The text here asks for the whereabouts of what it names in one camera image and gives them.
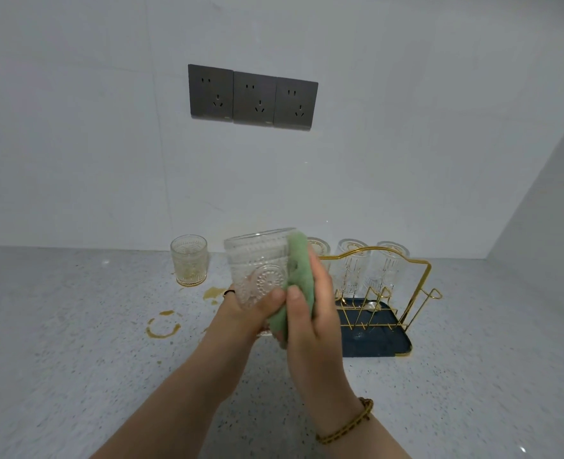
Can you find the cluster of embossed glasses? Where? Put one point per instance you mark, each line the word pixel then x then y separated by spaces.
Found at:
pixel 188 262

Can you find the single embossed clear glass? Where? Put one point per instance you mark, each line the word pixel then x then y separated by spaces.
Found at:
pixel 321 248
pixel 253 253
pixel 389 267
pixel 351 272

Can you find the person's right hand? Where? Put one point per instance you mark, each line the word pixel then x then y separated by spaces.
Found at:
pixel 318 344

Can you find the person's right forearm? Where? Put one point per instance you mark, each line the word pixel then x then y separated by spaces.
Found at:
pixel 368 442

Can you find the person's left hand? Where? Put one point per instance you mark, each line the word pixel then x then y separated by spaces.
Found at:
pixel 234 329

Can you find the person's left forearm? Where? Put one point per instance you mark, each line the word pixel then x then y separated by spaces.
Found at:
pixel 176 406

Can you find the green cloth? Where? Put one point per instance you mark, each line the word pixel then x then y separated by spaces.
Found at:
pixel 301 262

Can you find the small clear round piece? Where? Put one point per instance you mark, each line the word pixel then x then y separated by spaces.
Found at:
pixel 370 306

